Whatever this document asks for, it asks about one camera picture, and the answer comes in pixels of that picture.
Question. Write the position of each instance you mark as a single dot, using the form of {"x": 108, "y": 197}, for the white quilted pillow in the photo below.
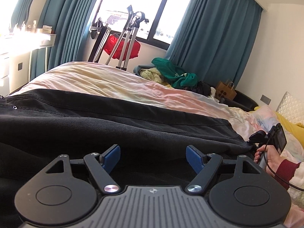
{"x": 292, "y": 104}

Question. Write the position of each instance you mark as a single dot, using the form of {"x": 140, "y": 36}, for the dark wall outlet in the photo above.
{"x": 20, "y": 66}

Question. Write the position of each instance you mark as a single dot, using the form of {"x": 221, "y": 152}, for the tissue box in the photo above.
{"x": 47, "y": 29}

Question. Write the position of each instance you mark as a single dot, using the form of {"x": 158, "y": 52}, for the person's right hand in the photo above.
{"x": 274, "y": 162}

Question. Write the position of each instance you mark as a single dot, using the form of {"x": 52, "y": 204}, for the white cloth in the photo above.
{"x": 213, "y": 95}

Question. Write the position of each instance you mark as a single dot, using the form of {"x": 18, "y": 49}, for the brown paper bag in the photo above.
{"x": 225, "y": 91}

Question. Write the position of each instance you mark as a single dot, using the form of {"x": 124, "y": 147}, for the dark cloth on windowsill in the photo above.
{"x": 98, "y": 23}

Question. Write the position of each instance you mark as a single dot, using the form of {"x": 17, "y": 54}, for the wavy-framed mirror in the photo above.
{"x": 22, "y": 9}

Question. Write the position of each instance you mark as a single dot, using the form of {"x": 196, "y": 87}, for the red cloth bag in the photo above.
{"x": 111, "y": 45}

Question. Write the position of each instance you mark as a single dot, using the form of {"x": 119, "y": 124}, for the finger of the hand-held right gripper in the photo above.
{"x": 256, "y": 136}

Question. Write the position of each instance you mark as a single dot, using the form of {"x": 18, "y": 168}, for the garment steamer stand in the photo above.
{"x": 129, "y": 40}

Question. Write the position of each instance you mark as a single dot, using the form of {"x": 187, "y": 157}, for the blue curtain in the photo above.
{"x": 213, "y": 40}
{"x": 66, "y": 28}

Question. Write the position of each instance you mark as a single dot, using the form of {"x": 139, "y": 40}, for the grey wall outlet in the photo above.
{"x": 266, "y": 99}

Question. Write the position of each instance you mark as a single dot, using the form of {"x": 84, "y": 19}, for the person's right forearm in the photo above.
{"x": 289, "y": 171}

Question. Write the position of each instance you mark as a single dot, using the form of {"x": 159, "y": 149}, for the dark clothes pile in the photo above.
{"x": 201, "y": 87}

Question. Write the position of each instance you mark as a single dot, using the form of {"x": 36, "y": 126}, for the grey laundry basket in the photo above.
{"x": 137, "y": 70}

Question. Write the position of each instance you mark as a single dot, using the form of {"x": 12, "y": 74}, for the yellow knitted blanket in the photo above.
{"x": 149, "y": 74}

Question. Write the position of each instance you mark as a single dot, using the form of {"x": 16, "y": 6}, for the bed with pink sheet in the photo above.
{"x": 118, "y": 80}

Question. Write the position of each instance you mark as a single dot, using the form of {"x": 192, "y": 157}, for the black pants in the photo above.
{"x": 95, "y": 123}

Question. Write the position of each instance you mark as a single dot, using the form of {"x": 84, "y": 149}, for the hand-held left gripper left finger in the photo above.
{"x": 111, "y": 158}

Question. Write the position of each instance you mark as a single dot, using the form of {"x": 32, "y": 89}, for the black armchair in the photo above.
{"x": 244, "y": 101}

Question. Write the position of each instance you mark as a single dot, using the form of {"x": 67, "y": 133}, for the row of cosmetic bottles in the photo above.
{"x": 33, "y": 26}

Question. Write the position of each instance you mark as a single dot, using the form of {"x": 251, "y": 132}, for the pastel pillow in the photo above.
{"x": 263, "y": 118}

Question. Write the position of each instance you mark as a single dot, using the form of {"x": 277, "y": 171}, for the yellow pillow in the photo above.
{"x": 287, "y": 121}

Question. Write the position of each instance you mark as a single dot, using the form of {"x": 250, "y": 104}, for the green garment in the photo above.
{"x": 171, "y": 70}

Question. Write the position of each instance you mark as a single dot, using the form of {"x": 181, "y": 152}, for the white dressing table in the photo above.
{"x": 40, "y": 39}

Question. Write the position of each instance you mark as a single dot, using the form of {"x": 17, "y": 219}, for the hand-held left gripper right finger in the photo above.
{"x": 194, "y": 158}

